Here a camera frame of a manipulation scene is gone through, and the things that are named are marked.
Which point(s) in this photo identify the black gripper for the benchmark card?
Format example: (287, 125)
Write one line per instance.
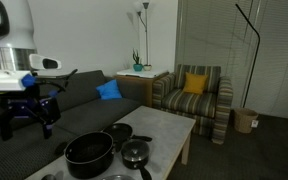
(24, 105)

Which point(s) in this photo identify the big black pot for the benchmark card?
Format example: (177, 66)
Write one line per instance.
(90, 160)

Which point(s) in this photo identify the glass pot lid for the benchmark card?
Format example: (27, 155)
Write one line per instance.
(117, 177)

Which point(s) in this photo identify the plant in teal pot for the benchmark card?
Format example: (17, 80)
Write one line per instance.
(137, 67)

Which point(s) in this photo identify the dark grey sofa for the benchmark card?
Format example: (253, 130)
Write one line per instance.
(80, 113)

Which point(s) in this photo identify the blue cushion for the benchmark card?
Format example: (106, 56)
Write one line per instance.
(109, 90)

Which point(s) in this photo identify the black frying pan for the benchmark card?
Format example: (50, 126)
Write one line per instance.
(119, 130)

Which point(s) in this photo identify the small black saucepan with lid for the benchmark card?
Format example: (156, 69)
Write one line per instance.
(135, 153)

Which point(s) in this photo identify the wooden side table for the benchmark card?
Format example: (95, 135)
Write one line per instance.
(140, 88)

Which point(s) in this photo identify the small white bowl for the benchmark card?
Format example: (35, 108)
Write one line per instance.
(147, 67)

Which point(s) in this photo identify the grey top coffee table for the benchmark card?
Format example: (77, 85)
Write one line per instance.
(160, 130)

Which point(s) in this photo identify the white floor lamp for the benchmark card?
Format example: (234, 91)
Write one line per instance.
(146, 33)

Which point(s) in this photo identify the striped armchair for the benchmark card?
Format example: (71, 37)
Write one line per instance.
(190, 103)

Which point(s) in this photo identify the yellow cushion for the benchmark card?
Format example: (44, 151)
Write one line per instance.
(195, 83)

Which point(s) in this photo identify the wicker wastebasket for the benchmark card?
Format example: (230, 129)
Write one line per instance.
(245, 120)

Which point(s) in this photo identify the thin black floor lamp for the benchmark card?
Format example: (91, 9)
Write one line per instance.
(256, 50)

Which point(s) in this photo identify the window blinds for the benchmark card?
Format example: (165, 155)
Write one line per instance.
(277, 60)

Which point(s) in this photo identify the white wrist mount plate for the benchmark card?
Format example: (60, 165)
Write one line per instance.
(4, 80)

